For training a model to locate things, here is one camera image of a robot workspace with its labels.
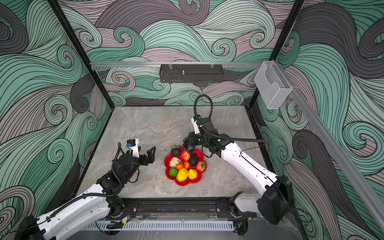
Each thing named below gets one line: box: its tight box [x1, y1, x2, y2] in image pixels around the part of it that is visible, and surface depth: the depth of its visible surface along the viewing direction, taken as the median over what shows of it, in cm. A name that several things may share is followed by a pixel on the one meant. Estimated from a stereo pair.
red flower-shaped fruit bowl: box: [164, 149, 207, 187], surface depth 83 cm
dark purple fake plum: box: [171, 144, 181, 157], surface depth 89 cm
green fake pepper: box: [169, 166, 178, 177], surface depth 81 cm
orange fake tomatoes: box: [175, 161, 190, 170], surface depth 85 cm
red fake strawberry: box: [196, 161, 206, 171], surface depth 83 cm
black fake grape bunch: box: [183, 137, 196, 153], surface depth 81 cm
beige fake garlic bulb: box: [169, 157, 182, 168], surface depth 85 cm
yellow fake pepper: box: [188, 169, 198, 180], surface depth 83 cm
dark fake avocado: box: [189, 153, 199, 167], surface depth 88 cm
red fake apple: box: [179, 150, 191, 162], surface depth 87 cm
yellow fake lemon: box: [176, 168, 189, 182], surface depth 81 cm
